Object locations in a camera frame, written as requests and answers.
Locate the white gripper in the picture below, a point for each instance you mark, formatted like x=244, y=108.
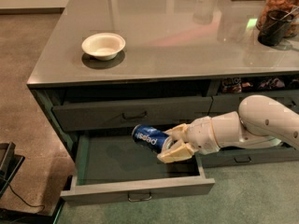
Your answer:
x=201, y=133

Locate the blue pepsi can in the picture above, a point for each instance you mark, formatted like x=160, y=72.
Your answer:
x=151, y=138

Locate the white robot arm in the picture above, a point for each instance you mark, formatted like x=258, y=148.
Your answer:
x=259, y=122

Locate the grey top left drawer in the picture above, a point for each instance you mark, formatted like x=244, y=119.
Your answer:
x=129, y=113

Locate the grey bottom right drawer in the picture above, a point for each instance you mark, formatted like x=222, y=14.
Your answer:
x=233, y=156

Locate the grey top right drawer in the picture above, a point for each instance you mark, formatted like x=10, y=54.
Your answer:
x=228, y=102

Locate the snack bag in drawer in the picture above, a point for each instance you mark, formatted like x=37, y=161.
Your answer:
x=231, y=85

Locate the open grey middle drawer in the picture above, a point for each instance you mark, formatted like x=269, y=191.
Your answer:
x=112, y=169

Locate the grey cabinet with counter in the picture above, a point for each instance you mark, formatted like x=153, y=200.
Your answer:
x=174, y=48

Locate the white ceramic bowl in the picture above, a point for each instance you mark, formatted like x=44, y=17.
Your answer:
x=103, y=46

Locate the black cup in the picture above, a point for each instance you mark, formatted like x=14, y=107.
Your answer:
x=276, y=25

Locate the black floor stand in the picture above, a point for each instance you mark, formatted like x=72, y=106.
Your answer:
x=10, y=163

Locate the glass jar of snacks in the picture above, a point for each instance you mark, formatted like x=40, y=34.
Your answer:
x=285, y=5

